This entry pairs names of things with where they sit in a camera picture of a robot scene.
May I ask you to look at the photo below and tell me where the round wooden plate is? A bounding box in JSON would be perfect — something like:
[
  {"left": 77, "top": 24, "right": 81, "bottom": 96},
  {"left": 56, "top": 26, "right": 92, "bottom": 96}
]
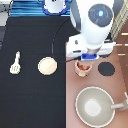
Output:
[{"left": 38, "top": 57, "right": 57, "bottom": 75}]

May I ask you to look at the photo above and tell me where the small terracotta pot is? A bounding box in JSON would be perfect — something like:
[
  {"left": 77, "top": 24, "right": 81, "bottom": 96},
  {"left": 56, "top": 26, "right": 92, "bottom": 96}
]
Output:
[{"left": 74, "top": 61, "right": 92, "bottom": 77}]

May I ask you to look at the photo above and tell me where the pink stove board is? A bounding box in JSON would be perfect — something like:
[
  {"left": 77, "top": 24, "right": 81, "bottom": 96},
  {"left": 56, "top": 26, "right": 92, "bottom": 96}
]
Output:
[{"left": 66, "top": 49, "right": 126, "bottom": 128}]

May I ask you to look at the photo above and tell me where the wooden slatted furniture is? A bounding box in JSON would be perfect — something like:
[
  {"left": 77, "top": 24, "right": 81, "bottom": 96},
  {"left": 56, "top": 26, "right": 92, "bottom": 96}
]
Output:
[{"left": 109, "top": 0, "right": 128, "bottom": 43}]

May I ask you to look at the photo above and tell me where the blue striped cloth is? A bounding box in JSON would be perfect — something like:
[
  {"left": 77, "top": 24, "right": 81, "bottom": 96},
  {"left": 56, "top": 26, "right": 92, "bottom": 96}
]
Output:
[{"left": 10, "top": 0, "right": 72, "bottom": 17}]

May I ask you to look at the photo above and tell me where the large grey pan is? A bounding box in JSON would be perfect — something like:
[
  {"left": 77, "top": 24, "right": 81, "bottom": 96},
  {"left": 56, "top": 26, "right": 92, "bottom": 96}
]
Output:
[{"left": 75, "top": 87, "right": 128, "bottom": 128}]

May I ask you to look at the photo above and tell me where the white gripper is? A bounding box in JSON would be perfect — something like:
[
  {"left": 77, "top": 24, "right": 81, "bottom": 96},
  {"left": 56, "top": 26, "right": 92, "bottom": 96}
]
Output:
[{"left": 66, "top": 36, "right": 115, "bottom": 61}]

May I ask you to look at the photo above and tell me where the wooden spatula tool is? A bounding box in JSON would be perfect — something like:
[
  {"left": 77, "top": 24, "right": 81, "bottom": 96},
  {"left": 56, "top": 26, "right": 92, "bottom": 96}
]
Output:
[{"left": 10, "top": 51, "right": 21, "bottom": 74}]

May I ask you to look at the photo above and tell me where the black burner front right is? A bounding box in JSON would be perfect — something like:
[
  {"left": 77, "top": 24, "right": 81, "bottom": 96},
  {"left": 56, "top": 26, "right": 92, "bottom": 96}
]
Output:
[{"left": 98, "top": 62, "right": 115, "bottom": 76}]

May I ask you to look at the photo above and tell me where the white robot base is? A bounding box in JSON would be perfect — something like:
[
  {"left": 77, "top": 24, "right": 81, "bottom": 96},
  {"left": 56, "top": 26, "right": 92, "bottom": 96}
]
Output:
[{"left": 43, "top": 0, "right": 66, "bottom": 15}]

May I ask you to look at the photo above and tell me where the black cable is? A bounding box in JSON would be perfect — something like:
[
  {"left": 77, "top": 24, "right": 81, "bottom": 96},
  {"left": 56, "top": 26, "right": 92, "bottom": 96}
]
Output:
[{"left": 50, "top": 16, "right": 73, "bottom": 63}]

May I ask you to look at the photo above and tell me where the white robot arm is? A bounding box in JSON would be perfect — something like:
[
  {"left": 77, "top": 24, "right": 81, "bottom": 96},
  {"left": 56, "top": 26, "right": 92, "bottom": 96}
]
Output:
[{"left": 66, "top": 0, "right": 114, "bottom": 59}]

